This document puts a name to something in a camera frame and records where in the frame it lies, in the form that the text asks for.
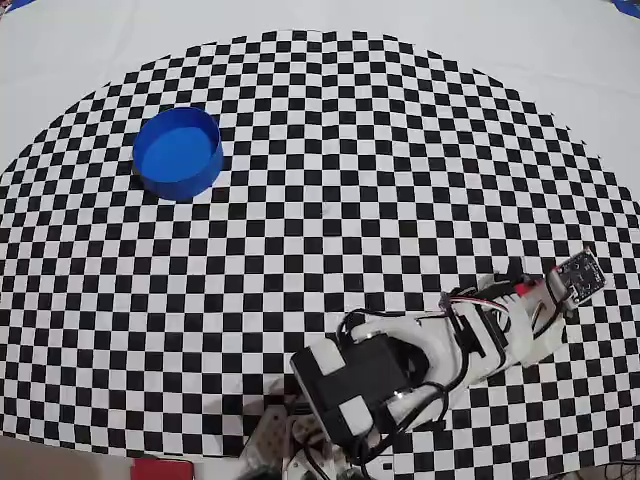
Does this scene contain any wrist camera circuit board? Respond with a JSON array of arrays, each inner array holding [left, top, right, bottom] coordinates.
[[556, 251, 608, 307]]

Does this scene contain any blue round box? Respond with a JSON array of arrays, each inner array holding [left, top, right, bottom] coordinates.
[[132, 106, 225, 203]]

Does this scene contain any white red black servo wire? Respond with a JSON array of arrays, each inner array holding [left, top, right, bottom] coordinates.
[[438, 293, 512, 332]]

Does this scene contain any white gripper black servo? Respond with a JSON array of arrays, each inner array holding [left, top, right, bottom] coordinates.
[[478, 271, 567, 370]]

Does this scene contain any checkerboard printed white paper mat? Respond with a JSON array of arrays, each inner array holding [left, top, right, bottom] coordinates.
[[0, 0, 640, 474]]

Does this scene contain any red flat box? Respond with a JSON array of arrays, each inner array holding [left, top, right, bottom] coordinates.
[[130, 458, 195, 480]]

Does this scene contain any black camera cable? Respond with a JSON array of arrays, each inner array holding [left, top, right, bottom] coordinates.
[[338, 308, 454, 456]]

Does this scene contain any red white camera mount bracket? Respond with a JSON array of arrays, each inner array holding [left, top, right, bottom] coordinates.
[[513, 267, 576, 321]]

